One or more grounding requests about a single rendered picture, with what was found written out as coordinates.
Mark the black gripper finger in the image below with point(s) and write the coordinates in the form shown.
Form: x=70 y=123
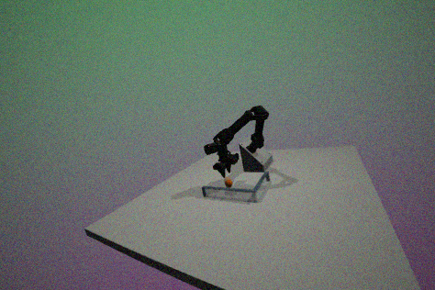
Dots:
x=222 y=172
x=228 y=165

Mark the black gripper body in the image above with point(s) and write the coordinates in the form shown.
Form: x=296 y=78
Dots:
x=221 y=164

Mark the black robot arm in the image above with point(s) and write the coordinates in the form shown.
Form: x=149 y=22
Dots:
x=227 y=134

